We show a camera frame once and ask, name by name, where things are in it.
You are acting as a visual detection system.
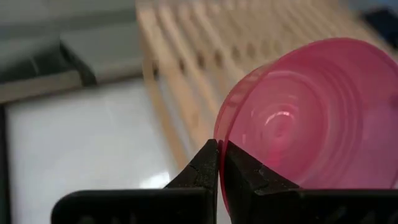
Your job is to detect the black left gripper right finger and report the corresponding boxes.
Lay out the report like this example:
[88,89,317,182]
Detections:
[222,141,398,224]

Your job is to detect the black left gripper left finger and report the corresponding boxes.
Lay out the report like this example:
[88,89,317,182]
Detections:
[51,139,219,224]

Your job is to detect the pink translucent plastic bowl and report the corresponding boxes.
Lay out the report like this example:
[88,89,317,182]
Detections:
[213,37,398,215]

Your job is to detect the wooden slatted shelf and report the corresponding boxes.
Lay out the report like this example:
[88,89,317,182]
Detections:
[136,0,398,175]

